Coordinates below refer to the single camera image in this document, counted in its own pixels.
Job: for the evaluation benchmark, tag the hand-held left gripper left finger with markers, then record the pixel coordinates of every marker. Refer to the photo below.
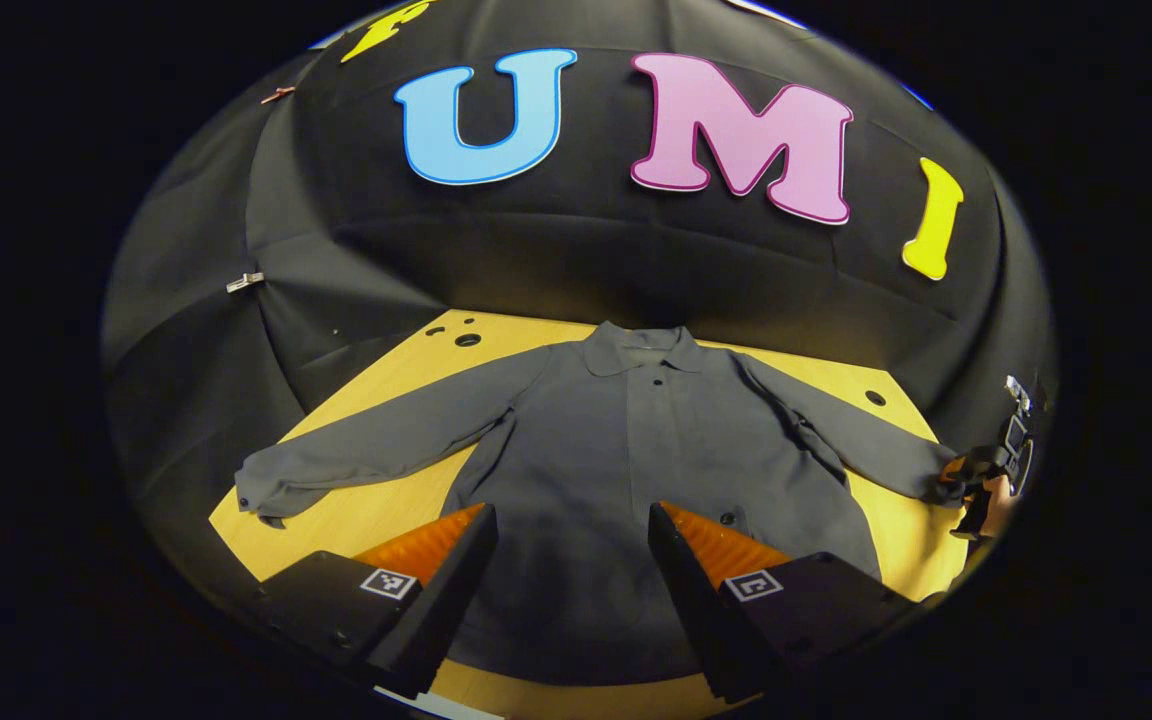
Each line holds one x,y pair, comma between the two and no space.
451,600

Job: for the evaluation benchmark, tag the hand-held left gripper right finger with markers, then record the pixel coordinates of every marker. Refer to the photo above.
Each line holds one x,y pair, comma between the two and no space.
696,610

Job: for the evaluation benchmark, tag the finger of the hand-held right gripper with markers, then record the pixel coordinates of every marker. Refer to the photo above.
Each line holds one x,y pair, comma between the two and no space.
971,462
948,491

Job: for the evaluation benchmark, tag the grey button-up shirt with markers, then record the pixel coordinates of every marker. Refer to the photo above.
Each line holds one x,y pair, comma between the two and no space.
596,470

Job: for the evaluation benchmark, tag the black backdrop cloth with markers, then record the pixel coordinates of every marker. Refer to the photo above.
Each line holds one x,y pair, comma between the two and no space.
576,270

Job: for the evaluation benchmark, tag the white cloth clip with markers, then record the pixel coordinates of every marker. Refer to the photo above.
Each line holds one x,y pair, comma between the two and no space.
244,282

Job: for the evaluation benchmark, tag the red cloth clip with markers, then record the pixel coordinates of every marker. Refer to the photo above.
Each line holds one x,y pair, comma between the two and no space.
277,95

